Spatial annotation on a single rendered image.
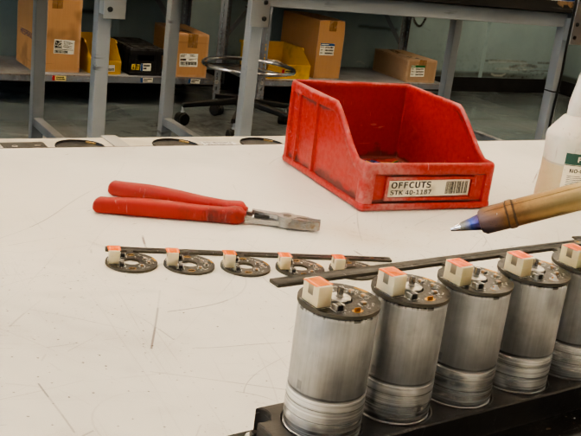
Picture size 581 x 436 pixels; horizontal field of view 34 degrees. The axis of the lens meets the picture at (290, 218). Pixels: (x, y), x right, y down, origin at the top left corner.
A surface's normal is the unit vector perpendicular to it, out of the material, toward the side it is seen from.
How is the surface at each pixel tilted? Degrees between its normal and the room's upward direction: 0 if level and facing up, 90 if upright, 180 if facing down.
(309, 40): 91
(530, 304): 90
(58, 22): 90
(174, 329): 0
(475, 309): 90
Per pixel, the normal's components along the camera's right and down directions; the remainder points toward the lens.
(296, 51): -0.85, 0.03
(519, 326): -0.40, 0.23
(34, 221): 0.12, -0.95
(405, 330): -0.16, 0.29
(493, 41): 0.49, 0.32
